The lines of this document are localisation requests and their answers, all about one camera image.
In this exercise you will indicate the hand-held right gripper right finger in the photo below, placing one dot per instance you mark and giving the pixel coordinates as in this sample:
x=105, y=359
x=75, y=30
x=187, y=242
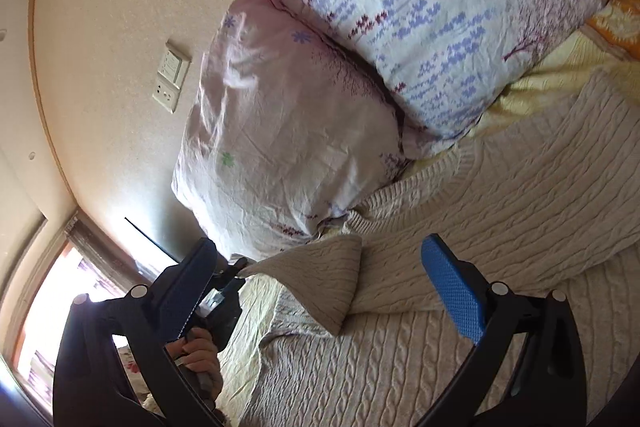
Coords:
x=452, y=292

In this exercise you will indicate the person's left hand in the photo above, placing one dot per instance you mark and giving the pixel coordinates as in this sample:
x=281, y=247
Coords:
x=197, y=354

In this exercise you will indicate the black flat screen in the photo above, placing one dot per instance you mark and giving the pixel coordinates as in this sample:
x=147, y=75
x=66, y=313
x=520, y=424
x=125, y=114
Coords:
x=150, y=239

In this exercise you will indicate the white wall switch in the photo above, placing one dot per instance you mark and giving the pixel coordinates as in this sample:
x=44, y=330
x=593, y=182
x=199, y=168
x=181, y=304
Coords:
x=172, y=61

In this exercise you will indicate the white wall socket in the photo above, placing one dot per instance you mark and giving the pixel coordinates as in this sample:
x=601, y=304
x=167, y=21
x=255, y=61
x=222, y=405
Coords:
x=167, y=94

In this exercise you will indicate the yellow patterned bed sheet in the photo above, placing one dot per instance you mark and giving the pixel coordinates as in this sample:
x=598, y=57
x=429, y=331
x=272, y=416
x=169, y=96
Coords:
x=550, y=77

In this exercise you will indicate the lavender print pillow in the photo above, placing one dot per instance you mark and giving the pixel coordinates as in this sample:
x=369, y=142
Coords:
x=425, y=7

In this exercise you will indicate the window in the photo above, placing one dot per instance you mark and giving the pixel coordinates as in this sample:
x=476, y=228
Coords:
x=55, y=297

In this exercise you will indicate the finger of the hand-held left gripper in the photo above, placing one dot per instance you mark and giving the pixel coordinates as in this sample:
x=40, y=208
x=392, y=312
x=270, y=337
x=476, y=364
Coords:
x=229, y=293
x=235, y=266

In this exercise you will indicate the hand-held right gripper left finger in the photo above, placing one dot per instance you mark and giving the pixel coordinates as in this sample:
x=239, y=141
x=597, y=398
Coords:
x=192, y=278

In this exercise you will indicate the pink floral pillow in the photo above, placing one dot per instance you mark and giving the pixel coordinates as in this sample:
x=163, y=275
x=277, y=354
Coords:
x=275, y=122

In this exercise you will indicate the floral printed cloth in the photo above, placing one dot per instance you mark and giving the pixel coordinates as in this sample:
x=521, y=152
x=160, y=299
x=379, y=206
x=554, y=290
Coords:
x=132, y=357

